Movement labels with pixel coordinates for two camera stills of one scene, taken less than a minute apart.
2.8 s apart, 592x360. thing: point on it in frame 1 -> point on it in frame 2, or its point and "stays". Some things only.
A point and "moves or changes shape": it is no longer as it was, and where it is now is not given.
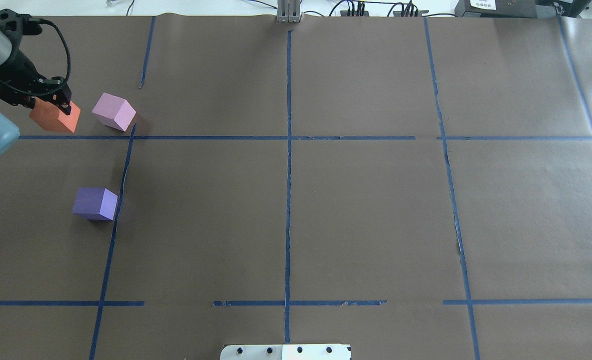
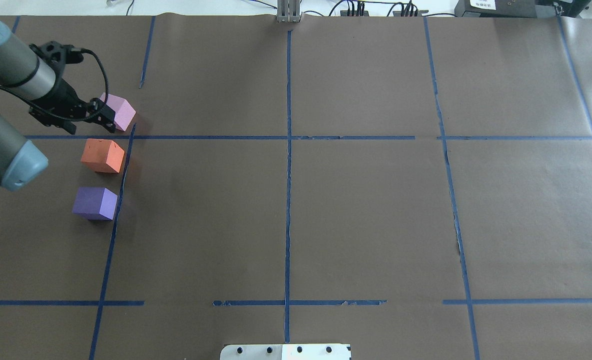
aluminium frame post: x=288 y=11 stays
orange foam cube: x=49 y=116 moves or changes shape
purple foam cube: x=95 y=203 stays
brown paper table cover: x=423 y=188 stays
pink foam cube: x=114 y=111 stays
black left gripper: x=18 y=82 -> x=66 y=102
